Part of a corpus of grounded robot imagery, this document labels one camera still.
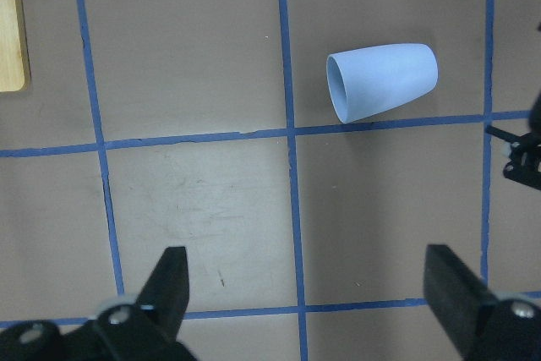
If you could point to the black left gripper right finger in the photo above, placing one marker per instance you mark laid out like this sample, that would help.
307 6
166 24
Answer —
481 324

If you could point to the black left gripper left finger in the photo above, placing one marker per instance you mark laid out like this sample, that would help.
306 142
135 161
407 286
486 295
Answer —
146 327

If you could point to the light blue plastic cup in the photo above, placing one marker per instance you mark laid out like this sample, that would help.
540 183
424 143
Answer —
368 81

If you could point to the wooden mug tree stand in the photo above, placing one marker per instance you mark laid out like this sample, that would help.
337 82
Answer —
15 67

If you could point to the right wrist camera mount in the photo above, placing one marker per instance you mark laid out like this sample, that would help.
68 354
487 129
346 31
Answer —
523 151

